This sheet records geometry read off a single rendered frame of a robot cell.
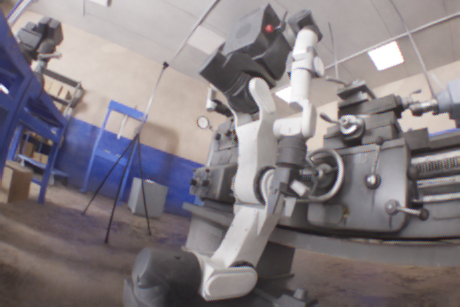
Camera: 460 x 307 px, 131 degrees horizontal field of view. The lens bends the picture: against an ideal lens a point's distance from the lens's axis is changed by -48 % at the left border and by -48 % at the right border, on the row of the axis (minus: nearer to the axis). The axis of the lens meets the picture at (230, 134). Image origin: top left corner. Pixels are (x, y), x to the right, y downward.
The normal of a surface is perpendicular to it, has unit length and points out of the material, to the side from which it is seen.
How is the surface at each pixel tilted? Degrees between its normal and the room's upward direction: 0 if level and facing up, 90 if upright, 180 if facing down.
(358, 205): 90
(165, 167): 90
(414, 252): 90
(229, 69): 112
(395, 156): 90
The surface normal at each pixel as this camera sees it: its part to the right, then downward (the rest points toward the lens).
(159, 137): 0.55, -0.18
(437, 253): -0.82, -0.34
